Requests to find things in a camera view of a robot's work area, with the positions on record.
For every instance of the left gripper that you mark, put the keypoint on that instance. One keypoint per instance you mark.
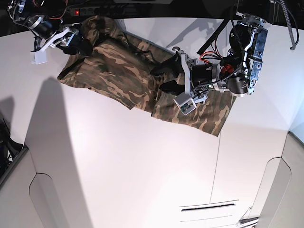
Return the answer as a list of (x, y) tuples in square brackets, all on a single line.
[(177, 64)]

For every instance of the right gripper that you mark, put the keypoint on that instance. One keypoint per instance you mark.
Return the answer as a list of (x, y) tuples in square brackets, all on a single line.
[(66, 39)]

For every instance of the camouflage T-shirt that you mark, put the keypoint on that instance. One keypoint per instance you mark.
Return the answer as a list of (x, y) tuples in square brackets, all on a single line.
[(120, 68)]

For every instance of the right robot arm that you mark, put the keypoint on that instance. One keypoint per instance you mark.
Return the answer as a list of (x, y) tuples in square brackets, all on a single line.
[(45, 19)]

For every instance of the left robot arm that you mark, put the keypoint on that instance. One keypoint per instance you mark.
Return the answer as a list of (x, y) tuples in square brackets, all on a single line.
[(231, 59)]

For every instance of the white power strip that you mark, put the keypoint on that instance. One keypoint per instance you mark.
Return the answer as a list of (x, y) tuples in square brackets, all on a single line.
[(105, 10)]

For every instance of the black bag at left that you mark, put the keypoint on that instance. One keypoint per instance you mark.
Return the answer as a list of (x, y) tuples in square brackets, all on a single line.
[(9, 149)]

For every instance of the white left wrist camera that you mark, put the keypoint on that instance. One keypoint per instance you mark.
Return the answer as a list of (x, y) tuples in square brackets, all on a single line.
[(185, 103)]

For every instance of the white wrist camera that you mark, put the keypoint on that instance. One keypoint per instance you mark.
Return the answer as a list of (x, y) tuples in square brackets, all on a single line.
[(38, 57), (185, 103)]

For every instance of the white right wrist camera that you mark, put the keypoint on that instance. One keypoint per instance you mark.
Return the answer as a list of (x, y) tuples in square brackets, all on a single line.
[(38, 57)]

